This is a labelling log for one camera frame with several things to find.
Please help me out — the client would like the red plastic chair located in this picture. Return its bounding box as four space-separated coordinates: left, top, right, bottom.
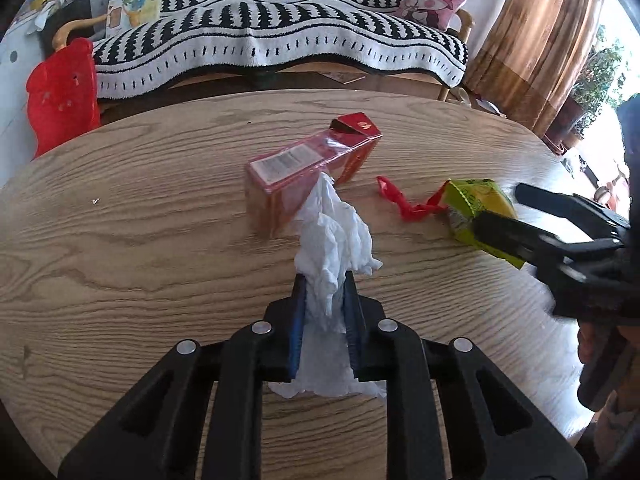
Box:
26 37 101 159

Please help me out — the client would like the striped black-white sofa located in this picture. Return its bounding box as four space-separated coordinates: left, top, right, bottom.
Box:
92 0 471 101

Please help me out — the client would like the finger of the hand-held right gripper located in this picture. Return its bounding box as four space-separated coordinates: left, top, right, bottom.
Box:
515 183 632 241
472 212 627 272

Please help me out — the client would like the colourful picture book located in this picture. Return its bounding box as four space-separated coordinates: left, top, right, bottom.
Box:
105 0 164 41

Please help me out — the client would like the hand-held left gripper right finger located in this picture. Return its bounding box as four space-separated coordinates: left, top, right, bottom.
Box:
345 272 588 480

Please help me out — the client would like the white tissue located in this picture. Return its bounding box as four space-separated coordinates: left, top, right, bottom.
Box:
270 172 389 401

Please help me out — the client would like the pink cartoon pillow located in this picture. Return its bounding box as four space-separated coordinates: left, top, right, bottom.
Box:
396 0 469 31

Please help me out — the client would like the red carton box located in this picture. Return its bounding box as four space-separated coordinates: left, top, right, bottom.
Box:
244 112 385 237

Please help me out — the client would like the brown curtain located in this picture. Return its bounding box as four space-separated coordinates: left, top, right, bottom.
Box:
462 0 608 137

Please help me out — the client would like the red plastic wrapper strip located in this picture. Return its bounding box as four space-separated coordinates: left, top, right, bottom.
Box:
376 176 449 224

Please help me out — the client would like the white cabinet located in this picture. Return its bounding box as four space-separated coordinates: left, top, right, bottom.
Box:
0 0 66 188

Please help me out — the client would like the black box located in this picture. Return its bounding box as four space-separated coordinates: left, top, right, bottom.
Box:
40 0 94 58

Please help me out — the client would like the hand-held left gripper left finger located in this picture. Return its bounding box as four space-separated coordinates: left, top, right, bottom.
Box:
57 274 307 480

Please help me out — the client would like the person's right hand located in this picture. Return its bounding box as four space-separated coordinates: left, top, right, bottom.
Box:
577 324 607 365

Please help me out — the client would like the green potted plant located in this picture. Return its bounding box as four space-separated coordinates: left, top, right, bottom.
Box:
570 25 632 128

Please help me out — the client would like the green snack packet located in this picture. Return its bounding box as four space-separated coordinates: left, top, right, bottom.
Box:
442 178 527 269

